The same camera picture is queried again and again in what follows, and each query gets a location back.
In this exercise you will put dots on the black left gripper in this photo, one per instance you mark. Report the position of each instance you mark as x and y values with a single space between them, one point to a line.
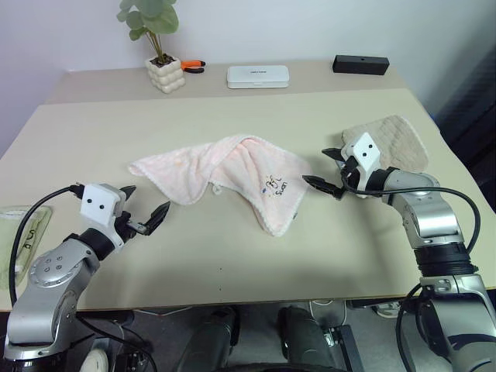
124 226

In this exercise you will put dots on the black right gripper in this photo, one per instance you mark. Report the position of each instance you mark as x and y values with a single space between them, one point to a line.
352 170

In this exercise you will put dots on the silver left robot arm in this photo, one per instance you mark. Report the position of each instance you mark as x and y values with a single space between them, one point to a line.
50 267

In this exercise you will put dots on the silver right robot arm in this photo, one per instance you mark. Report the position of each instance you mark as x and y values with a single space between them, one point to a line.
430 221

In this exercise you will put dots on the beige cloth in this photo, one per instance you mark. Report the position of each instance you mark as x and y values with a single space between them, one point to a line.
403 143

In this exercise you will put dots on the pink embroidered towel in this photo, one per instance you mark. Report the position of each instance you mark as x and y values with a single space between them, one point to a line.
248 170

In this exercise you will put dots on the light green cloth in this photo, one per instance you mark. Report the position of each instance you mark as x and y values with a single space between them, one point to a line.
5 240

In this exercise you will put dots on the black rectangular box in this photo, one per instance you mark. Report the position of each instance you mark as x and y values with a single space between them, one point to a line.
360 64

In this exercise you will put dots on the white flat case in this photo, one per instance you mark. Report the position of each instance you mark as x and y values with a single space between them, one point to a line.
258 76

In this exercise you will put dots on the green plant in white pot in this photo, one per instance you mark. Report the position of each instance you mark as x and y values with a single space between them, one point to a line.
164 71

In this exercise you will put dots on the dark rounded shape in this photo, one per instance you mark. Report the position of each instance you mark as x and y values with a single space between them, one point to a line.
207 341
304 341

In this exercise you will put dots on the white caster wheel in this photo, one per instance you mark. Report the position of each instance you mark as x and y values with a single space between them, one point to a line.
96 361

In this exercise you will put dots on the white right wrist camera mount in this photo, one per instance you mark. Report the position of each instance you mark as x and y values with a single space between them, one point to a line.
366 151

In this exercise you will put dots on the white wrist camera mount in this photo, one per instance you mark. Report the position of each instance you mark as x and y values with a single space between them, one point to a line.
98 203
366 151

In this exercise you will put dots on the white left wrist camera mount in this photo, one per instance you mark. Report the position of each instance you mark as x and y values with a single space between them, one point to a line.
98 203

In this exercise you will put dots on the black table frame leg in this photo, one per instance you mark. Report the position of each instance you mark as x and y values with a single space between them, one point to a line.
348 348

